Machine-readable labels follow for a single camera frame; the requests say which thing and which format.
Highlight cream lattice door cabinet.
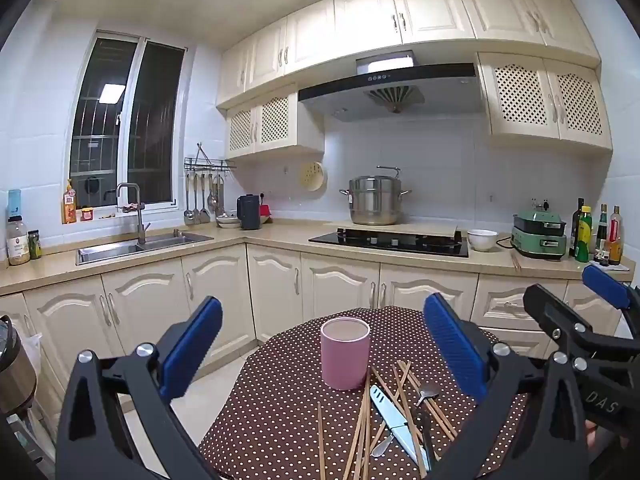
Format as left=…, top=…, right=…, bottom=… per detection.
left=477, top=52, right=613, bottom=153
left=225, top=92, right=326, bottom=161

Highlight black electric kettle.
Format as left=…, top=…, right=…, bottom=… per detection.
left=236, top=194, right=262, bottom=231

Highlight white label jar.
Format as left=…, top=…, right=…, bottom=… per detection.
left=6, top=215, right=31, bottom=266

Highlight silver rice cooker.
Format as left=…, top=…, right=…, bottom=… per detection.
left=0, top=315, right=38, bottom=416

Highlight brown bottle red cap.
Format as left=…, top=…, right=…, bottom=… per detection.
left=607, top=205, right=623, bottom=266

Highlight green bottle yellow cap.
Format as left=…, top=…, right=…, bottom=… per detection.
left=575, top=205, right=593, bottom=263

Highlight white plastic bag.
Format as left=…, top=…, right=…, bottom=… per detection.
left=22, top=332, right=43, bottom=376

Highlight cream upper wall cabinets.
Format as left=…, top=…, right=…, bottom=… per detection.
left=216, top=0, right=601, bottom=111

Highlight white bowl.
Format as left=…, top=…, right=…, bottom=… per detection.
left=466, top=229, right=499, bottom=252

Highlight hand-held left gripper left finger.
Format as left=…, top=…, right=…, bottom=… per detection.
left=56, top=296, right=223, bottom=480

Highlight metal faucet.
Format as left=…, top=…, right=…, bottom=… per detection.
left=116, top=182, right=151, bottom=246

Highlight row of hanging kitchen utensils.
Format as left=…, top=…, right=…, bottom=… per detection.
left=183, top=169, right=227, bottom=226

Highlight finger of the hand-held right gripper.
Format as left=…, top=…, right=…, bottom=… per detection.
left=582, top=264, right=640, bottom=341
left=522, top=284, right=601, bottom=363

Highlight green electric cooker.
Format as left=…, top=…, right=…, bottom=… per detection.
left=511, top=208, right=568, bottom=261

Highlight metal spoon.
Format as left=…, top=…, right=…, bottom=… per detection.
left=371, top=383, right=441, bottom=457

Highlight orange dish soap bottle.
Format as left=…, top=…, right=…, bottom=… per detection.
left=62, top=179, right=78, bottom=224

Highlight white framed window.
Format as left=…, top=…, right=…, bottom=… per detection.
left=69, top=30, right=187, bottom=213

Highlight brown polka dot tablecloth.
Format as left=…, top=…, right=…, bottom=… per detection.
left=197, top=305, right=531, bottom=480

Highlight cream round strainer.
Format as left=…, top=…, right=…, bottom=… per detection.
left=299, top=161, right=327, bottom=192

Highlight black induction cooktop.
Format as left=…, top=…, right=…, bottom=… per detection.
left=308, top=227, right=471, bottom=258

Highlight black and grey range hood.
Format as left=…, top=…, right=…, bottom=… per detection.
left=297, top=50, right=488, bottom=123

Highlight light blue sheathed knife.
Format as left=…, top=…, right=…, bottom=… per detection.
left=369, top=385, right=432, bottom=472

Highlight cream base cabinets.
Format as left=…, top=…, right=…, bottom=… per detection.
left=0, top=242, right=633, bottom=436

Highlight dark sauce bottle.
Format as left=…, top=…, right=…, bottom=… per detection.
left=595, top=204, right=608, bottom=266

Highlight pink cup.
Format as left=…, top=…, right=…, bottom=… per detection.
left=320, top=317, right=372, bottom=391

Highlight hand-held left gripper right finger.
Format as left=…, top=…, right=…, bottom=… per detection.
left=424, top=292, right=591, bottom=480

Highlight metal wall rack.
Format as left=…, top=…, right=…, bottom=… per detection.
left=183, top=142, right=237, bottom=171

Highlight dark glass oil bottle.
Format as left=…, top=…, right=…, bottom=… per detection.
left=570, top=197, right=586, bottom=258

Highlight stainless steel steamer pot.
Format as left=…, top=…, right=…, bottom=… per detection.
left=340, top=165, right=412, bottom=226

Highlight stainless steel sink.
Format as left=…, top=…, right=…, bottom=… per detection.
left=76, top=232, right=215, bottom=266

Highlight pile of wooden chopsticks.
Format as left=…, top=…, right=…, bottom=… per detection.
left=316, top=360, right=458, bottom=480

